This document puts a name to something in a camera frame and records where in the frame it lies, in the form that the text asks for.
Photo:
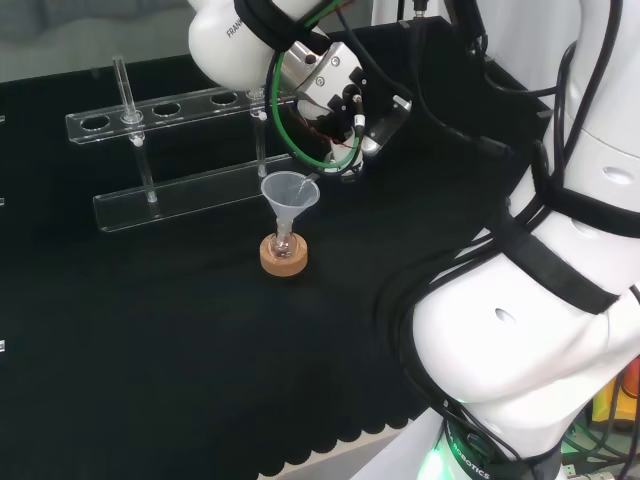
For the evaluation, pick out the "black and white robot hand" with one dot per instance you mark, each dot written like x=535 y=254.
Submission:
x=345 y=100

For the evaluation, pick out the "translucent plastic funnel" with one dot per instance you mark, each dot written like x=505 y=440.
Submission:
x=287 y=192

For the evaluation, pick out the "small round-bottom glass flask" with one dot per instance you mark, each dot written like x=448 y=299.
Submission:
x=282 y=245

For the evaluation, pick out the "clear acrylic funnel stand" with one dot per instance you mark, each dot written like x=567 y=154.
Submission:
x=190 y=197

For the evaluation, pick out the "black bench cloth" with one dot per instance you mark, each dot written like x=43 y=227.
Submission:
x=150 y=350

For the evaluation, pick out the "yellow stop button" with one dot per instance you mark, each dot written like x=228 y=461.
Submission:
x=607 y=400

